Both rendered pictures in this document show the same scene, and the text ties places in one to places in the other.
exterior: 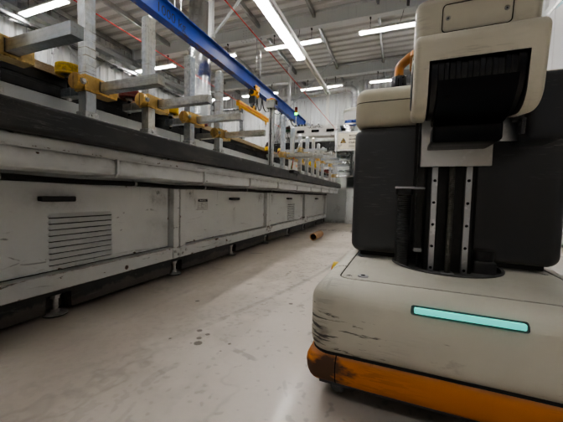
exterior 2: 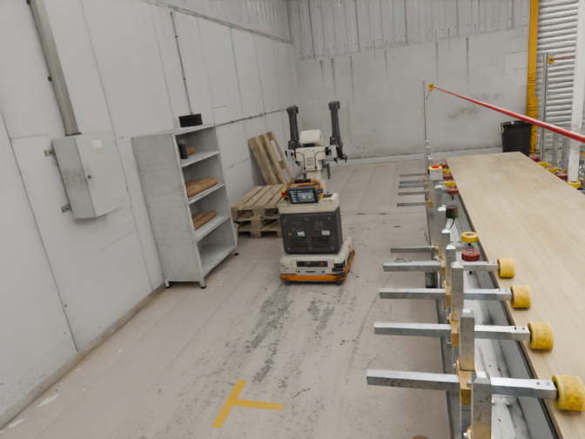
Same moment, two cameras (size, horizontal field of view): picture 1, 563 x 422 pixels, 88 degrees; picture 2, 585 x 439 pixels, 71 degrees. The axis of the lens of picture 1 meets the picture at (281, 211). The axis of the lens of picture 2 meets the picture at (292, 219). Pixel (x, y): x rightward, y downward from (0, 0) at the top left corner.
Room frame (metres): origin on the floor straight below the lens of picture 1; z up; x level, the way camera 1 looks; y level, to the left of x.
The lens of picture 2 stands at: (4.68, -0.92, 1.73)
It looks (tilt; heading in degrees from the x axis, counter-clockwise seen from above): 17 degrees down; 176
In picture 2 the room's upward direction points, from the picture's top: 8 degrees counter-clockwise
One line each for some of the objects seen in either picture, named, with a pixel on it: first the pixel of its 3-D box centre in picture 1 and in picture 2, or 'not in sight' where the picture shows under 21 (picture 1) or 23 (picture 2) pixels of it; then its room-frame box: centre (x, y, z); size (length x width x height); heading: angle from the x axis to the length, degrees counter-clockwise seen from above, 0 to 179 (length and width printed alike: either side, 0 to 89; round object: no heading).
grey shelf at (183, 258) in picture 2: not in sight; (191, 203); (0.32, -1.69, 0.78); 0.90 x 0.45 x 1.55; 159
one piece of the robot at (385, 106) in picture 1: (445, 162); (311, 219); (0.93, -0.51, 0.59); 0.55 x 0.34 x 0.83; 68
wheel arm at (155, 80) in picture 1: (109, 88); (423, 181); (0.98, 0.57, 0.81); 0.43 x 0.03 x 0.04; 69
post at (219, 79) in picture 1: (219, 115); (431, 188); (1.66, 0.36, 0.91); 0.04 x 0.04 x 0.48; 69
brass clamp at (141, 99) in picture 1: (152, 104); not in sight; (1.21, 0.54, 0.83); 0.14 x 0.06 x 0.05; 159
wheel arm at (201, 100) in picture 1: (165, 105); (423, 185); (1.21, 0.48, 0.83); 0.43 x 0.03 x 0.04; 69
